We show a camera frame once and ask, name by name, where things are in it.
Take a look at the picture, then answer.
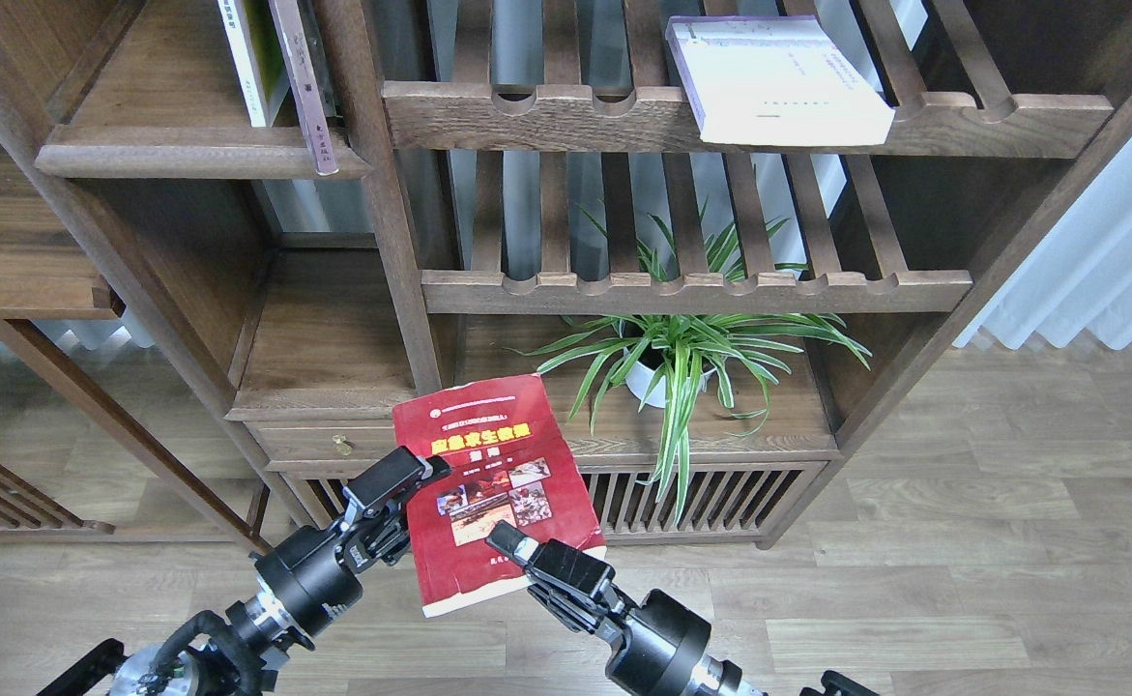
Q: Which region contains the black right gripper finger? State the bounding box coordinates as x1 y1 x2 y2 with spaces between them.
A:
486 521 539 567

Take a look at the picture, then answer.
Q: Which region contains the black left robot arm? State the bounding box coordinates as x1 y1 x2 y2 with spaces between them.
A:
45 447 451 695

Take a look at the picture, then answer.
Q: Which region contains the brass drawer knob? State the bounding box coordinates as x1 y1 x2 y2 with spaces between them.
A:
332 433 353 457

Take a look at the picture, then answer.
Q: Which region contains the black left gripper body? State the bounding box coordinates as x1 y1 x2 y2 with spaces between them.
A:
251 447 430 639

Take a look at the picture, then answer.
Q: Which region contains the dark wooden bookshelf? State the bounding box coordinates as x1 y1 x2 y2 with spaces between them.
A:
0 1 1132 547

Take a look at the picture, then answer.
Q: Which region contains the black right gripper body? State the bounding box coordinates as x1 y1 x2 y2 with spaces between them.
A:
525 540 714 695

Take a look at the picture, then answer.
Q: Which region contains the grey upright book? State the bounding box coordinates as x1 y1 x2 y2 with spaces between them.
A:
299 0 340 120

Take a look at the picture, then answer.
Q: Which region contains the white purple paperback book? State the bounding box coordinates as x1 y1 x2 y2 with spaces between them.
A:
666 14 894 147

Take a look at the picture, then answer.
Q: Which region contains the yellow green paperback book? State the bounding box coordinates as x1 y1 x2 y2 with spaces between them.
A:
218 1 290 128

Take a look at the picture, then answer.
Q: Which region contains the thin upright pink book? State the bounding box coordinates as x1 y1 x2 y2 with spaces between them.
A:
269 1 338 177

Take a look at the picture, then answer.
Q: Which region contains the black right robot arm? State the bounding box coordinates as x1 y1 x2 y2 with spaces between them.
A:
487 521 764 695

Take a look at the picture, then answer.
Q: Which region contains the red paperback book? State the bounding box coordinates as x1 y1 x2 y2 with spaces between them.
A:
392 373 608 618

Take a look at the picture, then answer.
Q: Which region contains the white pleated curtain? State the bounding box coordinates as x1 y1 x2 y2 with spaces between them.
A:
954 136 1132 351

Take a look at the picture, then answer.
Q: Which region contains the white plant pot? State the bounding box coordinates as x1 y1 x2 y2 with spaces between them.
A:
624 349 717 409

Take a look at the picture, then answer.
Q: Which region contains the green spider plant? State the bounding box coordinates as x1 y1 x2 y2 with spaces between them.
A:
517 198 873 529

